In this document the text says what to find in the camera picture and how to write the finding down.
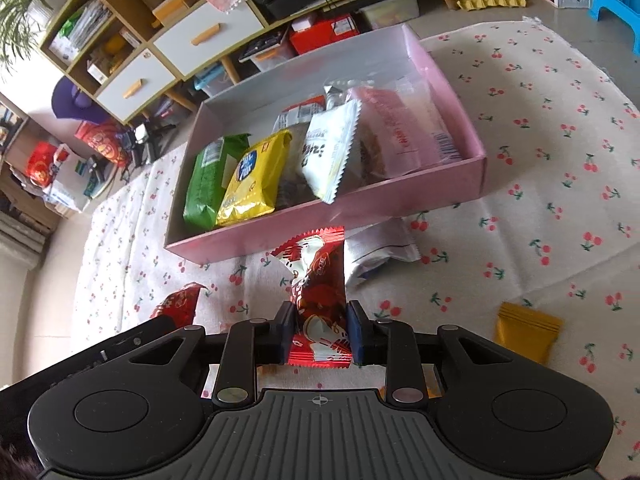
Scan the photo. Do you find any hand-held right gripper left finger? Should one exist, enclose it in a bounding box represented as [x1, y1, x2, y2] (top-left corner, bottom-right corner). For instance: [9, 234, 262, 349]
[127, 301, 299, 408]

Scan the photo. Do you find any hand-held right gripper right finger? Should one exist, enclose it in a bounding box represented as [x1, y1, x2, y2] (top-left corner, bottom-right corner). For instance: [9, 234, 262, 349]
[346, 299, 511, 406]

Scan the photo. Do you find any pink cardboard box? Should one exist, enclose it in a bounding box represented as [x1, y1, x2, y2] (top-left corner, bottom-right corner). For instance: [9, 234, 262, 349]
[164, 24, 487, 266]

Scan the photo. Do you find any yellow snack packet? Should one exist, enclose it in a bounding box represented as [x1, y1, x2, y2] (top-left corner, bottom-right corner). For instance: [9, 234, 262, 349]
[216, 129, 293, 228]

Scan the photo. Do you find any white panda print packet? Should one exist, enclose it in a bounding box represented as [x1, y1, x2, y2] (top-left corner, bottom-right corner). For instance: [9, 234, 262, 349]
[300, 99, 362, 205]

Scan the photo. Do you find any pink snack packet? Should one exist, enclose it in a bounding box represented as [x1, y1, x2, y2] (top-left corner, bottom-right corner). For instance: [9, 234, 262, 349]
[345, 85, 463, 178]

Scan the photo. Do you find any clear blue print packet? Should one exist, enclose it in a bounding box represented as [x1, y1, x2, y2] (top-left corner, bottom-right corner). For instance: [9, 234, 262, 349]
[395, 72, 451, 126]

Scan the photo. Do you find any silver blue snack packet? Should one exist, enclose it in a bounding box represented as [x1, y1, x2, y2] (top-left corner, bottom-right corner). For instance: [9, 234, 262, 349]
[344, 217, 422, 288]

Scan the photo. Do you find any orange snack packet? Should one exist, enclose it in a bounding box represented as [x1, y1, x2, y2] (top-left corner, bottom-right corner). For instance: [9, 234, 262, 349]
[494, 301, 562, 366]

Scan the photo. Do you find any green snack packet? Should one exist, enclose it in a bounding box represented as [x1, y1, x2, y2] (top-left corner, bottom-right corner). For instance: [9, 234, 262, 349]
[182, 133, 251, 232]

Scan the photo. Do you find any red white plastic bag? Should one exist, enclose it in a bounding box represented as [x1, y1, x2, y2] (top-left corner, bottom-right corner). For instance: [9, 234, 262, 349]
[25, 141, 96, 213]

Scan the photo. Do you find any cherry print cloth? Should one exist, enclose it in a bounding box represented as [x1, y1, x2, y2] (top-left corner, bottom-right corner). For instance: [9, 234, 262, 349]
[72, 15, 640, 480]

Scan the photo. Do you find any red gift bag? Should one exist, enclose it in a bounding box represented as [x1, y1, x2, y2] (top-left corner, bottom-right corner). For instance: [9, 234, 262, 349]
[75, 120, 133, 166]

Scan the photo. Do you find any red white snack packet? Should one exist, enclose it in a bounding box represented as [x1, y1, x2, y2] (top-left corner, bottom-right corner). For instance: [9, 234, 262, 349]
[272, 95, 328, 133]

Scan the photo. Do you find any black tripod stand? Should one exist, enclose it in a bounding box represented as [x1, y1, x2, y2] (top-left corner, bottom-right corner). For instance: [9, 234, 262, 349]
[120, 120, 176, 181]

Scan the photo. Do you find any purple cap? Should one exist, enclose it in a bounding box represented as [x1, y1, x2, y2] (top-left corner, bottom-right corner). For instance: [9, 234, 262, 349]
[50, 77, 101, 121]

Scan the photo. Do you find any blue lidded plastic box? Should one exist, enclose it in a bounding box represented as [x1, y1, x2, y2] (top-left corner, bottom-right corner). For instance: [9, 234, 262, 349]
[194, 62, 236, 98]

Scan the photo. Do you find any clear lidded storage container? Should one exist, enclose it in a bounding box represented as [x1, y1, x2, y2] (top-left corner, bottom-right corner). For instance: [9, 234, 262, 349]
[240, 27, 296, 73]

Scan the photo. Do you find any small white drawer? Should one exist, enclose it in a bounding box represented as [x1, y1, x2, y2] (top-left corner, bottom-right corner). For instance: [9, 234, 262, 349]
[95, 50, 178, 123]

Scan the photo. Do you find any red cardboard box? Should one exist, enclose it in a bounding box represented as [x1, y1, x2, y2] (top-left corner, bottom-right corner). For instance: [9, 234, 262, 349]
[290, 12, 361, 56]

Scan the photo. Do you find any wide white drawer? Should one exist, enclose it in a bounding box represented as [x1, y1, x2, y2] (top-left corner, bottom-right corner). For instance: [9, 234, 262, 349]
[152, 2, 266, 81]

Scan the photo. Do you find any clear storage bin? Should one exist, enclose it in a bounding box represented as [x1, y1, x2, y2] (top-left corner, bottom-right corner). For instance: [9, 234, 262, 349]
[360, 0, 421, 31]

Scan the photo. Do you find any yellow wooden box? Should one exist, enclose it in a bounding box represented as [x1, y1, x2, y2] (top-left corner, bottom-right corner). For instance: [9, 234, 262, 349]
[151, 0, 197, 28]

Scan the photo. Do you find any green potted plant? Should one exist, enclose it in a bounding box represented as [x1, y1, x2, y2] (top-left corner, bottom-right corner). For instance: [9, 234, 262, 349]
[0, 0, 58, 58]

